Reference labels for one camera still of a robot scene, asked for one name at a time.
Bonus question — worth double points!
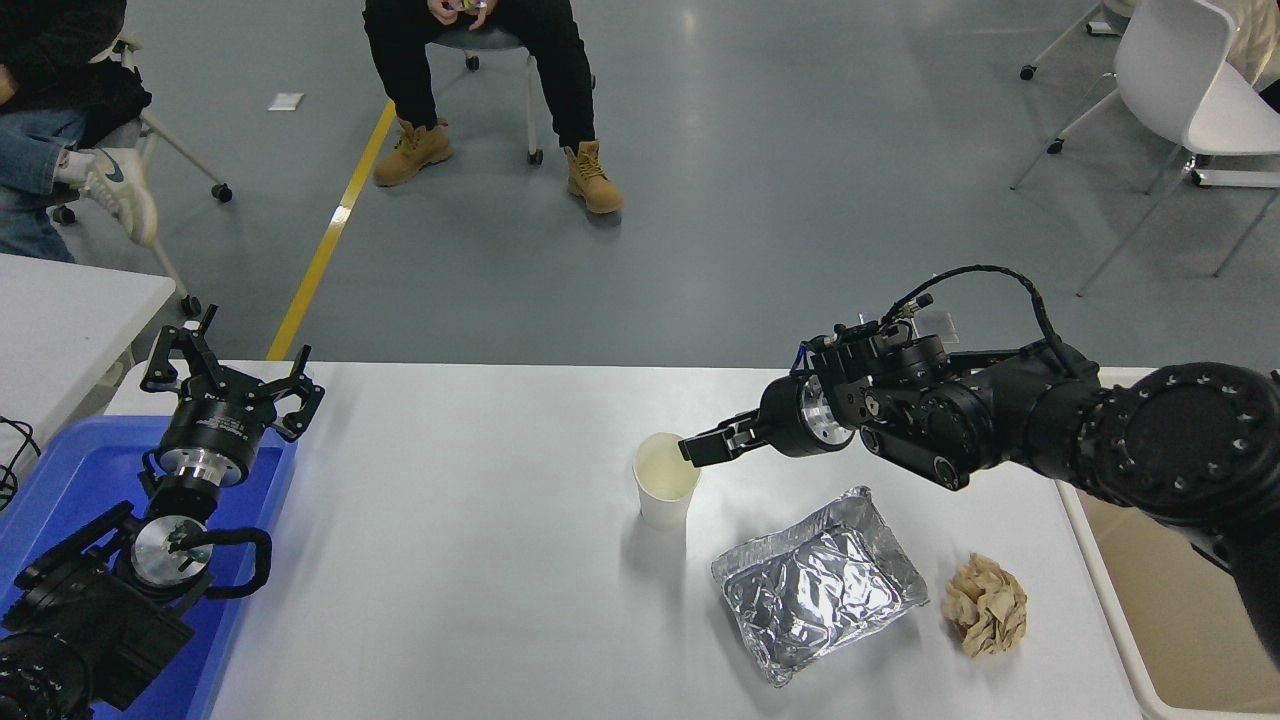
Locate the white paper cup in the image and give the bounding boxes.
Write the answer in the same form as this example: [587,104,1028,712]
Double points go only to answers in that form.
[633,432,703,531]

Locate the tan paper ball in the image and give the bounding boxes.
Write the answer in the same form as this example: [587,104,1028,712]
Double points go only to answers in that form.
[941,553,1029,661]

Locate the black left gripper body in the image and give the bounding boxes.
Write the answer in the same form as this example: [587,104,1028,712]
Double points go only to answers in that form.
[156,385,269,471]

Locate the white chair with castors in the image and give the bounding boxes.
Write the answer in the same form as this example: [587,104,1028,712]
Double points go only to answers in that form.
[1020,0,1136,81]

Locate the person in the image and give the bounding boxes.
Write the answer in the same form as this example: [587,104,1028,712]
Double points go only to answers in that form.
[362,0,624,216]
[0,0,159,263]

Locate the silver foil tray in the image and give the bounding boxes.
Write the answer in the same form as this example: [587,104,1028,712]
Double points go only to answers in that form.
[711,486,930,688]

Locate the large pale plastic bin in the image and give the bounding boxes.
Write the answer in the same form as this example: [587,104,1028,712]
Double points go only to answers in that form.
[1056,367,1280,720]

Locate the blue plastic tray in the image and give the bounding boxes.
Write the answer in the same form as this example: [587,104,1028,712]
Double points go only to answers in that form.
[0,415,301,720]

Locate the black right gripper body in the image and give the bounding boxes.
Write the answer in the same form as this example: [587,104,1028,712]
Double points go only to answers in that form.
[758,375,817,459]

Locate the black cable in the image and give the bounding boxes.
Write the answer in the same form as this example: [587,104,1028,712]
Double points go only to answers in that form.
[0,413,43,513]

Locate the small white table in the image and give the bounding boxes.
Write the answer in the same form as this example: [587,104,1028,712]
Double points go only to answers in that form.
[0,252,179,471]

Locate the grey white office chair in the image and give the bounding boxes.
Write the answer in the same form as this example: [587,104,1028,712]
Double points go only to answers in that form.
[430,25,546,166]

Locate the white wheeled chair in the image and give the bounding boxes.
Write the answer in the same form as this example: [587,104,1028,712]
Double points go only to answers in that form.
[50,30,233,319]

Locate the white shell chair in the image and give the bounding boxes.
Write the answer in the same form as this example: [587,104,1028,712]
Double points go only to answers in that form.
[1012,0,1280,298]

